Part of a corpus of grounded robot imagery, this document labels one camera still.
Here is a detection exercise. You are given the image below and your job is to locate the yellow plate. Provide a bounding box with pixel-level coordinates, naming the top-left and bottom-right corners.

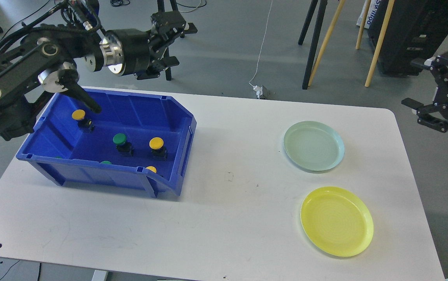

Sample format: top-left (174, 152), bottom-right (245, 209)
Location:
top-left (300, 186), bottom-right (374, 258)

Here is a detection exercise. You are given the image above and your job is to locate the blue plastic bin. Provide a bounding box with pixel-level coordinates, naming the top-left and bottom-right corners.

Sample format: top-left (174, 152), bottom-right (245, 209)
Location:
top-left (16, 89), bottom-right (197, 197)

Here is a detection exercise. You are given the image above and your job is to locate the yellow push button back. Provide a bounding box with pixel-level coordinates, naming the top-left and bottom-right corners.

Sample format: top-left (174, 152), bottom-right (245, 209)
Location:
top-left (71, 110), bottom-right (94, 133)

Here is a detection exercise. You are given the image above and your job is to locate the wooden stick left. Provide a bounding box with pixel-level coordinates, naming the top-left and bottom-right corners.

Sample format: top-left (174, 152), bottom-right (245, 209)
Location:
top-left (308, 0), bottom-right (345, 87)

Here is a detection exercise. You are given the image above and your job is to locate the yellow push button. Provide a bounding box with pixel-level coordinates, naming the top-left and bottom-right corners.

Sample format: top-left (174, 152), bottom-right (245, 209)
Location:
top-left (145, 166), bottom-right (157, 174)
top-left (149, 137), bottom-right (168, 160)
top-left (71, 110), bottom-right (94, 133)

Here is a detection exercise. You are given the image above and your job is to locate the light green plate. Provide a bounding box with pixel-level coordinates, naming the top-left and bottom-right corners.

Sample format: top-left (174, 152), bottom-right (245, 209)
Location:
top-left (283, 121), bottom-right (345, 174)

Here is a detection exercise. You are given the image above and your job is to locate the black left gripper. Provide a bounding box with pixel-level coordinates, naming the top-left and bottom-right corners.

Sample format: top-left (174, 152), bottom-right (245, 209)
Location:
top-left (117, 11), bottom-right (198, 80)

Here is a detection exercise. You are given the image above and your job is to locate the wooden stick middle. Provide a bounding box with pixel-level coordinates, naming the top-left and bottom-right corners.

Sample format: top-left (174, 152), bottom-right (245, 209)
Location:
top-left (355, 0), bottom-right (371, 50)

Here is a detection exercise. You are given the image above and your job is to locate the white printed bag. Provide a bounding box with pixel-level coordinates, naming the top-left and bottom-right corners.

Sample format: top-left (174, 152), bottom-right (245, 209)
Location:
top-left (356, 0), bottom-right (385, 29)

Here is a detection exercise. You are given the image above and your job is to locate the yellow push button front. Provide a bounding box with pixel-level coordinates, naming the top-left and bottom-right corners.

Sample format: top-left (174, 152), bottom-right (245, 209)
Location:
top-left (145, 166), bottom-right (157, 174)

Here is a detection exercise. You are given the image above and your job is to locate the white cable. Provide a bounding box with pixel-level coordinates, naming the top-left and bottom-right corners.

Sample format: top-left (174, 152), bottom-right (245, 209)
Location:
top-left (248, 0), bottom-right (274, 88)

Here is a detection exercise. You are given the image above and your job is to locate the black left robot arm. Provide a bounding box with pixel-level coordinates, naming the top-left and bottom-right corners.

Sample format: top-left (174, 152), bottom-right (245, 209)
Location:
top-left (0, 0), bottom-right (197, 141)

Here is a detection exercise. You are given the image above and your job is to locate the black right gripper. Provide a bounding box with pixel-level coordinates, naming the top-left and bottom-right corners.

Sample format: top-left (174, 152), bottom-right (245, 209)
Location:
top-left (401, 52), bottom-right (448, 133)

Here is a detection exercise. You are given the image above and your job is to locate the black tripod leg right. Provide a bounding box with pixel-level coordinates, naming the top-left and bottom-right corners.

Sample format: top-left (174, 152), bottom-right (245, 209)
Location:
top-left (298, 0), bottom-right (328, 90)

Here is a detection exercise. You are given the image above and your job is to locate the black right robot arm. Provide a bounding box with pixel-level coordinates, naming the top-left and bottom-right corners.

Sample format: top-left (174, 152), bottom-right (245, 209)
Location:
top-left (401, 52), bottom-right (448, 133)

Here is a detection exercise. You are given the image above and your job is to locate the black cabinet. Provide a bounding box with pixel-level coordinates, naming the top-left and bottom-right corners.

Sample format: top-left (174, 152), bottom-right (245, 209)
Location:
top-left (375, 0), bottom-right (448, 77)

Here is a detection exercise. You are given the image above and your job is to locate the white power plug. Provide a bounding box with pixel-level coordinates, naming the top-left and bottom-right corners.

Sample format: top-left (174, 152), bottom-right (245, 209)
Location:
top-left (253, 85), bottom-right (270, 100)

